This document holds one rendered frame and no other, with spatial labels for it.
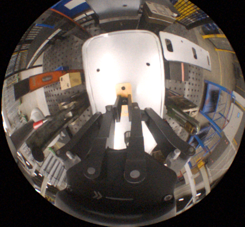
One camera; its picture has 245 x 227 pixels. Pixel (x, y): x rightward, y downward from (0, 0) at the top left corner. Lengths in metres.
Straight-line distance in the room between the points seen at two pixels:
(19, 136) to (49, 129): 0.49
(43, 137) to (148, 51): 0.31
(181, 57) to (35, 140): 0.41
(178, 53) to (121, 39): 0.17
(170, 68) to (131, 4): 0.23
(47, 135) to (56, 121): 0.04
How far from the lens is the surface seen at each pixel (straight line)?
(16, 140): 0.63
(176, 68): 0.28
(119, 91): 0.20
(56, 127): 0.20
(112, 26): 0.30
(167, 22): 0.29
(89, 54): 0.24
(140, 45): 0.23
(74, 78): 0.20
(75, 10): 0.35
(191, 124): 0.22
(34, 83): 0.18
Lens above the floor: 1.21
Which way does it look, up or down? 68 degrees down
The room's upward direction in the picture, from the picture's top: 176 degrees counter-clockwise
